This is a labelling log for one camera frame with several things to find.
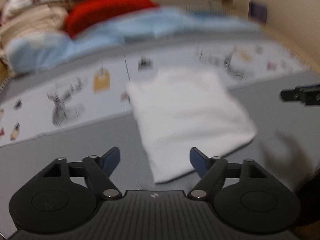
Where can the purple rolled mat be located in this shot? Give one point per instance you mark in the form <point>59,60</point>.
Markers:
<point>258,11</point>

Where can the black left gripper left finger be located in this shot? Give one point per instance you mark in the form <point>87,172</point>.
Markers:
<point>64,196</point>

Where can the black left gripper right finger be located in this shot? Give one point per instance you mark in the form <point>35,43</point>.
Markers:
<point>244,196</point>

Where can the grey woven bed mat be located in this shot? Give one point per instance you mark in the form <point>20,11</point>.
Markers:
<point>286,144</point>

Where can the red fabric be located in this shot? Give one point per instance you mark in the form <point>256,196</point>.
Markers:
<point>90,12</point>

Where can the white t-shirt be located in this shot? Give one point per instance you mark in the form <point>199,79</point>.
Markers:
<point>181,108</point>

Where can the beige striped folded clothes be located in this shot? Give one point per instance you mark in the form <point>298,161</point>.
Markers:
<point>37,20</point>

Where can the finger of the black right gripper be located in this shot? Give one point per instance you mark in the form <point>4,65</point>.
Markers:
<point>307,95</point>

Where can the light blue blanket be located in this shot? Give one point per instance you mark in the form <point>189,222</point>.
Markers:
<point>43,51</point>

